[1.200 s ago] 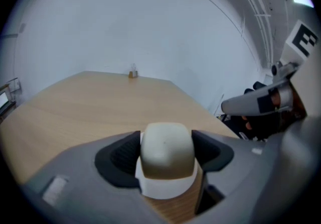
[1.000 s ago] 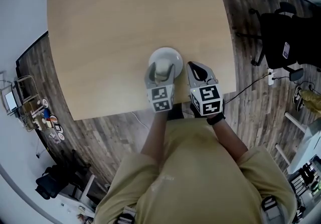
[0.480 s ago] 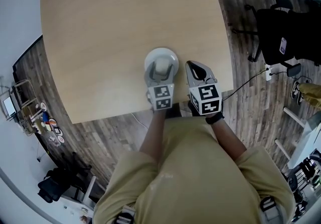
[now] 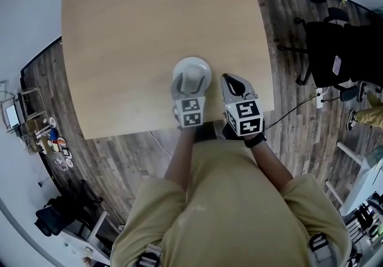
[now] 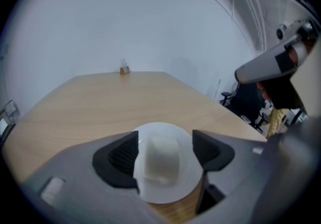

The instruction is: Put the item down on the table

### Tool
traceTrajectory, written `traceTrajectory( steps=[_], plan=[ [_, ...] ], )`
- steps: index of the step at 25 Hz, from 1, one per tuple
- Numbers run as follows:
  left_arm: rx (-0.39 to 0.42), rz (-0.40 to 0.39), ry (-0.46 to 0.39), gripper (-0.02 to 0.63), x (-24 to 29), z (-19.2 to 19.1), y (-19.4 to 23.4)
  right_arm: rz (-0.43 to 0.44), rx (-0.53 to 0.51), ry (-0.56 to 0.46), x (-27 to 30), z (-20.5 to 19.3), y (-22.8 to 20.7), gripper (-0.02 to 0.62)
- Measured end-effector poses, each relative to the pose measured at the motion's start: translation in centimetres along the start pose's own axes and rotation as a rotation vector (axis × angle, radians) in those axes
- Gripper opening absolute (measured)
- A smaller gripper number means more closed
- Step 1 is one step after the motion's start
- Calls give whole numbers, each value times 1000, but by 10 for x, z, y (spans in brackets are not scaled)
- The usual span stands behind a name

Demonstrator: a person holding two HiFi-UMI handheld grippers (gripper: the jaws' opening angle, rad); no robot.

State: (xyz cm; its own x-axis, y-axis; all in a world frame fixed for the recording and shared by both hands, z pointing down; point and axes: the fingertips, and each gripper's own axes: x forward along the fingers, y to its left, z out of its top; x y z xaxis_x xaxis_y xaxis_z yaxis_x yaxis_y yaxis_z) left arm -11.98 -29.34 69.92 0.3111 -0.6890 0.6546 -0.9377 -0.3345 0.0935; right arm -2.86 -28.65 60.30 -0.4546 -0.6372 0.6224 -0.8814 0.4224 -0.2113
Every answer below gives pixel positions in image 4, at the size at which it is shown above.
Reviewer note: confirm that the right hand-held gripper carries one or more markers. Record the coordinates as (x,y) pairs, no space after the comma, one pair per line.
(243,117)

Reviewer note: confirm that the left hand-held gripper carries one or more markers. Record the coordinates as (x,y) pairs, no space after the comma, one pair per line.
(191,111)

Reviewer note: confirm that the white round saucer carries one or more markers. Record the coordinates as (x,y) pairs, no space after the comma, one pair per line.
(206,66)

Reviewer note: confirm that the person's right forearm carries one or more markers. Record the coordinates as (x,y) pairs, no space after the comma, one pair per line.
(269,167)

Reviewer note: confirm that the person's left forearm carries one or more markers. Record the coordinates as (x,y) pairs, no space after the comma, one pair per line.
(181,158)

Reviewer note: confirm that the black wristwatch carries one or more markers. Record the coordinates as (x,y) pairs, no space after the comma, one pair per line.
(255,141)

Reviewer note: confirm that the white power strip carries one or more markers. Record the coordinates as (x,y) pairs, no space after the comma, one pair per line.
(320,98)

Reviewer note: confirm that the black office chair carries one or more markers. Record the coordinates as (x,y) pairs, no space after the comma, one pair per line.
(332,50)

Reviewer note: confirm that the phone with pale case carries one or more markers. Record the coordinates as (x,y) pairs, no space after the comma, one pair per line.
(337,64)

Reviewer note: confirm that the person's tan shirt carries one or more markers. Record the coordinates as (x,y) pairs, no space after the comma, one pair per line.
(233,212)

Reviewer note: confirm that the white side desk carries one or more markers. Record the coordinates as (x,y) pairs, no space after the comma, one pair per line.
(363,182)

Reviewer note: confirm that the small laptop screen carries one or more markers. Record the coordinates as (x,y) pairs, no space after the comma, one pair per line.
(12,114)

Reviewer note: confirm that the black chair with bag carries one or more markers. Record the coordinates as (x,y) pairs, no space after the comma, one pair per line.
(60,215)

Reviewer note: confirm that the white desk with clutter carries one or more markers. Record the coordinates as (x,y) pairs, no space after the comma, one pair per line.
(86,248)

